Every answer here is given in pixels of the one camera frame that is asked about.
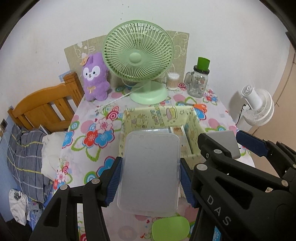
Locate grey rounded object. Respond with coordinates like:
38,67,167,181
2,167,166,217
206,130,240,159

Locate card box with picture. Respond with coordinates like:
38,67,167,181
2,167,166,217
170,126,191,156

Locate green case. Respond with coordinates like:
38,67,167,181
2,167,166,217
152,216,190,241

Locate white floor fan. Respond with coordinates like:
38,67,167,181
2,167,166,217
237,85,274,127

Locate yellow cartoon storage box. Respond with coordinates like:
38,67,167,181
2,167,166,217
119,106,205,169

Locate floral tablecloth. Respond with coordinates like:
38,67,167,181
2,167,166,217
52,84,255,241

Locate white pillow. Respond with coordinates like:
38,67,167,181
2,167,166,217
41,132,66,181

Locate glass mug jar green lid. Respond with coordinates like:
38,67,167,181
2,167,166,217
184,57,210,98

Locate cotton swab container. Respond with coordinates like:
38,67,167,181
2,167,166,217
166,72,180,90

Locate white crumpled clothing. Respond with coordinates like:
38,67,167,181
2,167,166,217
9,189,30,226

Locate grey plaid blanket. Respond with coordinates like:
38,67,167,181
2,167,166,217
6,125,53,203

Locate purple plush bunny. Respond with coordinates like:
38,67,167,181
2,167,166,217
82,52,110,101

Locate green desk fan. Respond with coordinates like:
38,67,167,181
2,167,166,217
102,20,175,105

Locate orange handled scissors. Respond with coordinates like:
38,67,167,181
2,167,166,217
178,101,207,113

